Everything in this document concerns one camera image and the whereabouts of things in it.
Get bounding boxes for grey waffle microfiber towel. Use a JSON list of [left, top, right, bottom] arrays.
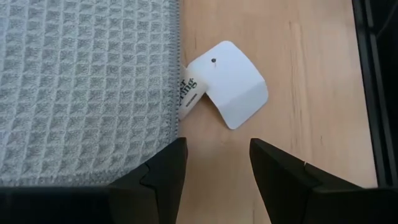
[[0, 0, 181, 187]]

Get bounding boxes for white paper hang tag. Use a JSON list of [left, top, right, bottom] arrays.
[[186, 40, 269, 130]]

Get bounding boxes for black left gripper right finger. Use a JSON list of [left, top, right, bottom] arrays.
[[249, 138, 368, 224]]

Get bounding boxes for black aluminium table frame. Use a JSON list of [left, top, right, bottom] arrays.
[[351, 0, 398, 189]]

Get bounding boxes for white printed fabric label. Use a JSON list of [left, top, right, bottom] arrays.
[[177, 65, 208, 121]]

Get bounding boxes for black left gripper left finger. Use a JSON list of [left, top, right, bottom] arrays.
[[108, 137, 188, 224]]

